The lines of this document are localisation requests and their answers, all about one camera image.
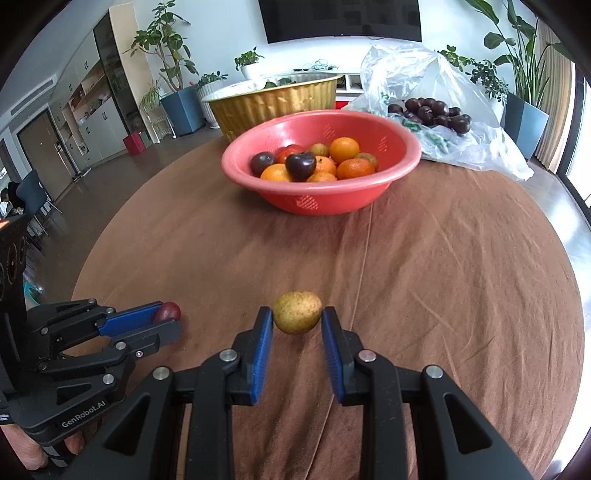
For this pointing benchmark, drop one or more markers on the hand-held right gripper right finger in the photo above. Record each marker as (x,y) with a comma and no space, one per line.
(334,355)

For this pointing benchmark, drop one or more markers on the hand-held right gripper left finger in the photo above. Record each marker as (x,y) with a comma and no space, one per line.
(261,355)

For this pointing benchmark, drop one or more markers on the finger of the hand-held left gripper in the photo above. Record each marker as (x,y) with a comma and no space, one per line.
(129,318)
(152,334)

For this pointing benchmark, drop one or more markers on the dark red grape tomato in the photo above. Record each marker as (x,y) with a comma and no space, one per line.
(170,310)

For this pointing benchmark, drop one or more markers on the small yellow potato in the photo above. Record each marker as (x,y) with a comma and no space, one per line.
(297,312)

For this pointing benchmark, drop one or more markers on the red plastic basin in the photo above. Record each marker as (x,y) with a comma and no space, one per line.
(323,198)

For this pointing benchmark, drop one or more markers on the smooth orange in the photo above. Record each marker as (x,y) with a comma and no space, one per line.
(275,174)
(344,148)

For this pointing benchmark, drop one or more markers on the person's left hand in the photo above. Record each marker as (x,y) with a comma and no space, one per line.
(18,445)

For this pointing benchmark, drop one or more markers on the blue-grey chair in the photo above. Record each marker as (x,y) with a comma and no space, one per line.
(32,191)

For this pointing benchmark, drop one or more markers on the brown wooden door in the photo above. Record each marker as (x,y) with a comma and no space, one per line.
(44,143)

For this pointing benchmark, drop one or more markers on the dark red cube box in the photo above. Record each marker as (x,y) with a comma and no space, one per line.
(135,144)

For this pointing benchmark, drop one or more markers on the blue-grey plant pot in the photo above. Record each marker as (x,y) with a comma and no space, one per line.
(526,120)
(182,110)

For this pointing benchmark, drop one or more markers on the thin spider plant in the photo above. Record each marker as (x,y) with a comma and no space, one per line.
(150,97)

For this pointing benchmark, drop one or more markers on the green printed plastic bag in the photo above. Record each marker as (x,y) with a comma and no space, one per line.
(434,138)

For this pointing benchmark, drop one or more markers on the tall glass door cabinet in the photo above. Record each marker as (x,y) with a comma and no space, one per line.
(115,69)

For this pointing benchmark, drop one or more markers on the white ribbed pot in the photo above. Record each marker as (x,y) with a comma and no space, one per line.
(210,90)

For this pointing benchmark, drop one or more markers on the gold foil basin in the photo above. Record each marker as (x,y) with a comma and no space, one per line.
(277,106)

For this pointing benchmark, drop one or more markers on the low leafy plant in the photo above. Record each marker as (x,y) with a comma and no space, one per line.
(211,78)

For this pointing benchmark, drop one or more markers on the bright red flat box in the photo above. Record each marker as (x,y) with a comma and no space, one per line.
(347,100)

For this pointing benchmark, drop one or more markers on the pile of dark plums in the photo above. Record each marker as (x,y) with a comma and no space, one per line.
(434,113)

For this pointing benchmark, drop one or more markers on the clear plastic bag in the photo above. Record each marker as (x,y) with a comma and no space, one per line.
(485,138)

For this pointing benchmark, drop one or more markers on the leafy greens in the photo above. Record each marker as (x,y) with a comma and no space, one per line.
(272,84)

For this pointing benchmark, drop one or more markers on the white round pot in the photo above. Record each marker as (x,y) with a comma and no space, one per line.
(250,71)

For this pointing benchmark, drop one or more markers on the tall tree plant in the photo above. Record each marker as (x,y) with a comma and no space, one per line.
(159,39)

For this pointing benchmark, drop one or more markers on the dark green bushy plant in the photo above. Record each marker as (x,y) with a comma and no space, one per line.
(489,78)

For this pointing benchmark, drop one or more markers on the black framed window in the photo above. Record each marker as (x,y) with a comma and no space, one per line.
(579,152)

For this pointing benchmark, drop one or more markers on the small bushy green plant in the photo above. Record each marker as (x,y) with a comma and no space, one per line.
(455,55)

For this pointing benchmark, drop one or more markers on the beige curtain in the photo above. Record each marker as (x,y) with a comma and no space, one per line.
(554,115)

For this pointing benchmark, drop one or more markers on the black television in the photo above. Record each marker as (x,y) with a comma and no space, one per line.
(341,18)

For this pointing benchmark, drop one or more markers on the large broad-leaf plant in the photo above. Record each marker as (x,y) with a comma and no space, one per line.
(526,69)

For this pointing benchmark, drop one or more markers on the white wall cabinets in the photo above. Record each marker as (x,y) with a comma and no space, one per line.
(99,124)

